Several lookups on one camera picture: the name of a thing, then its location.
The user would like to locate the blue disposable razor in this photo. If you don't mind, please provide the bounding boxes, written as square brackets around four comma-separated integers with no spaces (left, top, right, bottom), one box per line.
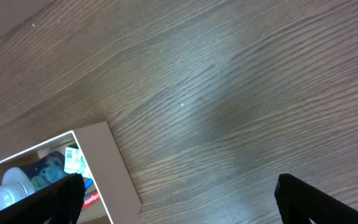
[85,179,93,190]

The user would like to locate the clear soap pump bottle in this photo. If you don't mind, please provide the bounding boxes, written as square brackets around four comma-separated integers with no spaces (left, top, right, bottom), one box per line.
[0,151,67,211]

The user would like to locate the Colgate toothpaste tube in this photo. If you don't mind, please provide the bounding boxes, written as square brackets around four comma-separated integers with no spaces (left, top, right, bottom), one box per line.
[82,190,100,210]

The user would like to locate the green white soap packet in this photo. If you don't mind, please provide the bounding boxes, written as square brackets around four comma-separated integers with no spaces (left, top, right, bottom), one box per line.
[64,144,93,179]

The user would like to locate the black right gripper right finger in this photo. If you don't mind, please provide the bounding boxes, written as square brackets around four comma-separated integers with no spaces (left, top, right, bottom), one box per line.
[274,174,358,224]

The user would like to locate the white cardboard box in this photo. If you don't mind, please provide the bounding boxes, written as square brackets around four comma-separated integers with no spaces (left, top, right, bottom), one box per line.
[0,121,142,224]

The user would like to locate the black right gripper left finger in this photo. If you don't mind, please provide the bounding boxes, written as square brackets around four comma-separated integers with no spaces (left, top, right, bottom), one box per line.
[0,174,85,224]

